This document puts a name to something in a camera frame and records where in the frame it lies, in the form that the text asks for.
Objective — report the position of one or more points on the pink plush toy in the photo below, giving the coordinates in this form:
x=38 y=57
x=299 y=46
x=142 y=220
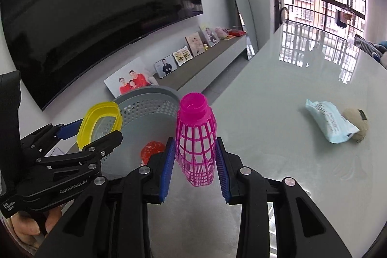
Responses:
x=221 y=33

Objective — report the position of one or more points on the large black television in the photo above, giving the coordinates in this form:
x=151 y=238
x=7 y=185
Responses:
x=53 y=42

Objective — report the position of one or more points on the grey perforated trash basket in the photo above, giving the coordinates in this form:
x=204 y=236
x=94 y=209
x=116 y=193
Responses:
x=149 y=114

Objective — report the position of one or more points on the grey TV console shelf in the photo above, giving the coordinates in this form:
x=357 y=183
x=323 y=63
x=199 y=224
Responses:
x=198 y=73

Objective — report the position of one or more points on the yellow plastic lid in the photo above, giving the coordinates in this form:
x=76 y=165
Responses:
x=100 y=120

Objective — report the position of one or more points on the red plastic bag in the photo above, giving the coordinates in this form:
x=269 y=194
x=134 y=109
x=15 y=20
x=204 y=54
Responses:
x=150 y=149

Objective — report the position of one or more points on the beige fluffy pouch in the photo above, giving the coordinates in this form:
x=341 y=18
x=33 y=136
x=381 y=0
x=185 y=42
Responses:
x=359 y=119

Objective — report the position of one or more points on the baby photo canvas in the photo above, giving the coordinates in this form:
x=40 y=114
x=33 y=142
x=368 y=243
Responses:
x=195 y=44

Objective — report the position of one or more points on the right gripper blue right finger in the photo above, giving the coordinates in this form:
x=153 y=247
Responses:
x=222 y=171

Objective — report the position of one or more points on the scalloped frame photo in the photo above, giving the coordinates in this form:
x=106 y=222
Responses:
x=182 y=56

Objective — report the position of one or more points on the family photo red clothes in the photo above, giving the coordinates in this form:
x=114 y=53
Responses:
x=132 y=76

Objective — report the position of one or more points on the person left hand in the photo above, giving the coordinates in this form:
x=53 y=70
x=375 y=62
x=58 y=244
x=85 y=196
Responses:
x=27 y=230

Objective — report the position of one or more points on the child photo frame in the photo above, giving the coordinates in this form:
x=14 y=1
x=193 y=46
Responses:
x=209 y=35

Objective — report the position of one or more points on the pink plastic mesh cage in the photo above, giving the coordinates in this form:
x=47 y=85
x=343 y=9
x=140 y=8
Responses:
x=195 y=139

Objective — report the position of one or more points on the light blue wipes packet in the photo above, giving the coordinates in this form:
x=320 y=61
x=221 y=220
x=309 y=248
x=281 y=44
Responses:
x=334 y=126

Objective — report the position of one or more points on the small portrait photo dark suit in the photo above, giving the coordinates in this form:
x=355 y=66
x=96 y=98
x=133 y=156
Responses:
x=165 y=66

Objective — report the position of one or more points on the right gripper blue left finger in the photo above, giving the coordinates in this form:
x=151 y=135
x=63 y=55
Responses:
x=166 y=168

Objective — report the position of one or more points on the red packet on shelf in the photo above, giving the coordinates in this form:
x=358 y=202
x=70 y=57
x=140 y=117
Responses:
x=236 y=32

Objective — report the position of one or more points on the tall leaning mirror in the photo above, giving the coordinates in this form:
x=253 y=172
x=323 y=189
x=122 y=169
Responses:
x=248 y=25

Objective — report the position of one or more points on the grey sectional sofa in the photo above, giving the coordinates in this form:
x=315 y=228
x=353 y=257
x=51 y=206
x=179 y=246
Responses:
x=383 y=60

